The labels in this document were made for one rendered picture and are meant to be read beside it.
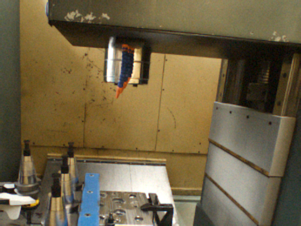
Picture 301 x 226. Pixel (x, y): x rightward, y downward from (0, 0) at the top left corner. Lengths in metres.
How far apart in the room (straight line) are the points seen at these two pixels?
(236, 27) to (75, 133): 1.51
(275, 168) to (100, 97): 1.35
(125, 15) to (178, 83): 1.43
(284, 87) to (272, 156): 0.20
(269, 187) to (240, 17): 0.50
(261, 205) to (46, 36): 1.63
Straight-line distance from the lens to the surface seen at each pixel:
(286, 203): 0.93
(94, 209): 0.56
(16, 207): 0.69
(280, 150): 0.90
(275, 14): 0.75
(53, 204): 0.46
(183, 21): 0.66
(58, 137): 2.03
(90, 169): 2.00
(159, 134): 2.04
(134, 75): 0.88
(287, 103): 0.90
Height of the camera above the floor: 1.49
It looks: 14 degrees down
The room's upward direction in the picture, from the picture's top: 4 degrees clockwise
